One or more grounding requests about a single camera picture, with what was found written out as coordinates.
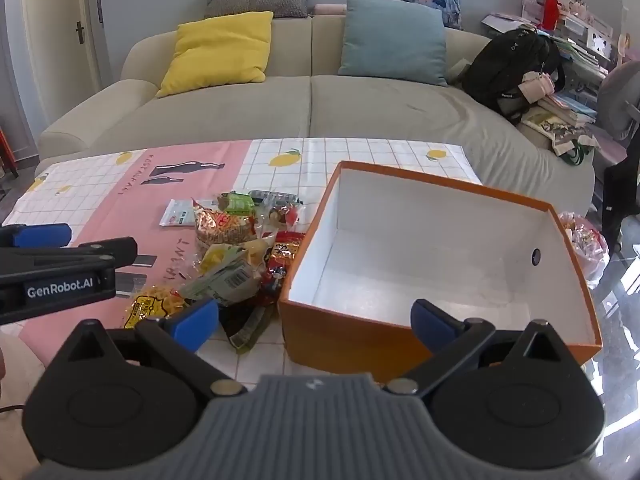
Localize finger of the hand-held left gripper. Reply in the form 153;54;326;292
0;236;139;281
0;223;72;249

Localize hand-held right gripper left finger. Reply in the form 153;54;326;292
52;297;248;396

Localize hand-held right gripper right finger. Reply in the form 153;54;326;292
382;298;576;396

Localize orange cardboard box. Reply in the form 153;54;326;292
277;160;603;383

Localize clear bag of brown snacks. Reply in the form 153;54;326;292
217;191;256;213

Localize clear plastic bag of snacks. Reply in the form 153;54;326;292
557;211;611;288

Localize yellow waffle snack packet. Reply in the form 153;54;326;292
124;285;186;330

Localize dark green snack packet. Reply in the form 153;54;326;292
220;305;276;356

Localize pink and white printed tablecloth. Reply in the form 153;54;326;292
0;137;483;411

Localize white and green snack packet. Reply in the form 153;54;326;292
159;198;201;227

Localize red stool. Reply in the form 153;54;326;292
0;127;19;179

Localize clear noodle snack packet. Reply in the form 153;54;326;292
192;200;258;246

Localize red cartoon snack packet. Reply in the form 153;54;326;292
257;231;306;306

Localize clear packet of red dates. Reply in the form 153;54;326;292
260;201;303;233

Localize dark striped snack packet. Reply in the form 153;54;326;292
248;190;306;206

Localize white door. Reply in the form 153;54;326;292
20;0;103;92

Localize beige sofa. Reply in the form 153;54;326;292
37;15;596;221

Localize yellow pillow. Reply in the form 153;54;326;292
156;11;274;99

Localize printed tote bag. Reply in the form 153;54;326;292
520;110;601;166

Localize stack of books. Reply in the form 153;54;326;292
537;91;598;126

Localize pink pouch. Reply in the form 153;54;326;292
519;72;556;104

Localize black backpack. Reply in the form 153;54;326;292
462;27;566;116

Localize teal pillow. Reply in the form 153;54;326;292
338;0;449;87

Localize grey chair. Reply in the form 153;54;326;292
597;60;640;142

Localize loose white papers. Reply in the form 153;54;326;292
481;12;538;39

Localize cluttered wall shelf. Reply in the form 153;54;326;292
520;0;632;92

